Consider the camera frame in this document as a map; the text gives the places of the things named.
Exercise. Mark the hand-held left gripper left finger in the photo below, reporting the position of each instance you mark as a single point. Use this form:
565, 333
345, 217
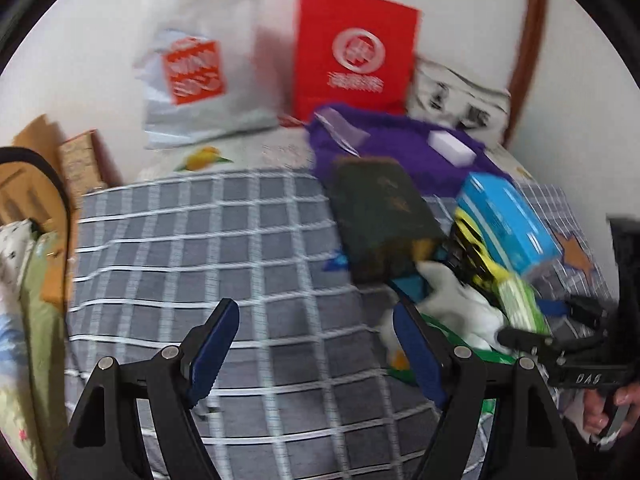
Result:
212, 355

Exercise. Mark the green floral quilt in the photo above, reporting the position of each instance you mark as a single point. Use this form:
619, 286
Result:
25, 360

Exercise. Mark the person's right hand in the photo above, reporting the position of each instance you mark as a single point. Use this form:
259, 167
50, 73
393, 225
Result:
595, 412

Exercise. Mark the brown cardboard box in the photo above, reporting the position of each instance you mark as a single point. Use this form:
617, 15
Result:
35, 132
82, 160

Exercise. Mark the purple towel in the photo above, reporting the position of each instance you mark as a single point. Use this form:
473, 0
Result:
400, 135

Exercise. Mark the clear zip bag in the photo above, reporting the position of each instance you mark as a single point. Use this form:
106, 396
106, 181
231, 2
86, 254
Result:
342, 130

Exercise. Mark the dark green book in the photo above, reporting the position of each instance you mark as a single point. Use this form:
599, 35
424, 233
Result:
385, 215

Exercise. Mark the bird print bedsheet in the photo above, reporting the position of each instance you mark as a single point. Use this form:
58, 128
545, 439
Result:
240, 152

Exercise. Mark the brown wooden door frame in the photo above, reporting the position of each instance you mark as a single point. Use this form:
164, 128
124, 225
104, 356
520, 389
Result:
530, 35

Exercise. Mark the red paper bag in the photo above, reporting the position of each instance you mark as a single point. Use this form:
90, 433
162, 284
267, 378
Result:
350, 55

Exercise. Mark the yellow black striped cloth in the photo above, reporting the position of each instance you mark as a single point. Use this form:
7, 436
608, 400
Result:
472, 245

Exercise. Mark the white rubber glove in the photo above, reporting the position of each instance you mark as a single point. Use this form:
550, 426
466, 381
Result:
452, 305

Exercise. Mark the white sponge block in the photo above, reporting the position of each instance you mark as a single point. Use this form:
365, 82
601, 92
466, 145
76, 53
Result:
452, 146

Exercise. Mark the clear green wipes packet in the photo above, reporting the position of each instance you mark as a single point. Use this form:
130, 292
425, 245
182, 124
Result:
522, 302

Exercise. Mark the white plastic bag orange print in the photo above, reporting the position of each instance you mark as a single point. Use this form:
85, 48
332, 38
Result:
200, 60

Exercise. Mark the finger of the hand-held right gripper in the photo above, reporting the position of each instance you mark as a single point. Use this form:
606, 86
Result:
525, 340
580, 310

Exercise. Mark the grey checked blanket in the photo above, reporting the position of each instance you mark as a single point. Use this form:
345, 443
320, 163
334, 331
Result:
225, 260

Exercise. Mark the blue cardboard box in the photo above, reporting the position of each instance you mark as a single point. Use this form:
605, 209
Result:
505, 220

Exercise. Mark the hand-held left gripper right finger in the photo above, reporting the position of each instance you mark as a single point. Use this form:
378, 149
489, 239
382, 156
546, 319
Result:
417, 355

